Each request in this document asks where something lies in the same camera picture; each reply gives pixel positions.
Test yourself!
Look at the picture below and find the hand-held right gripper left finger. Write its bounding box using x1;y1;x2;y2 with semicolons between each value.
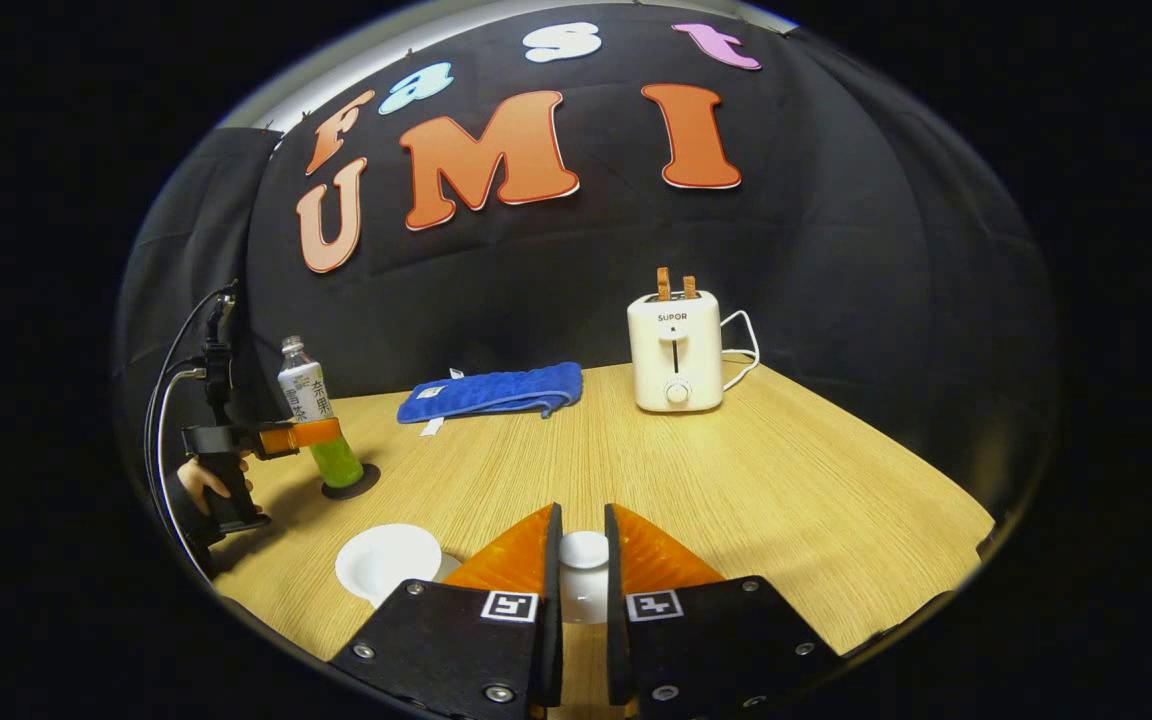
329;503;565;720

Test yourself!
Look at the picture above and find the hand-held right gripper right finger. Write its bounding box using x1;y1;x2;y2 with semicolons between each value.
604;503;845;720

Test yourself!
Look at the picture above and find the clear water bottle green label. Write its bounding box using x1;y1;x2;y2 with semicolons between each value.
278;336;365;489

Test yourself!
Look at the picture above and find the white teacup lid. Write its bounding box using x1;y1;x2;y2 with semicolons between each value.
558;530;612;626

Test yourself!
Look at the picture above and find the dark round coaster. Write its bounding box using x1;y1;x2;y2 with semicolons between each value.
322;463;382;500

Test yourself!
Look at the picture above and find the white teacup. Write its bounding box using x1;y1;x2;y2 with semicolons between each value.
335;523;444;608

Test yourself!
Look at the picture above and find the blue towel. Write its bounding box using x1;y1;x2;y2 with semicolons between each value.
397;362;584;436

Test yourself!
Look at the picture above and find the cream toaster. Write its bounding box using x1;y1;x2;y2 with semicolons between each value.
627;291;724;413

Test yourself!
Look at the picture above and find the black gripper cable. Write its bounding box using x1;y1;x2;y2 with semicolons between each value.
143;285;237;581

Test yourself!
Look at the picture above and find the white toaster cable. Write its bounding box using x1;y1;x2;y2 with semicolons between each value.
719;310;761;391

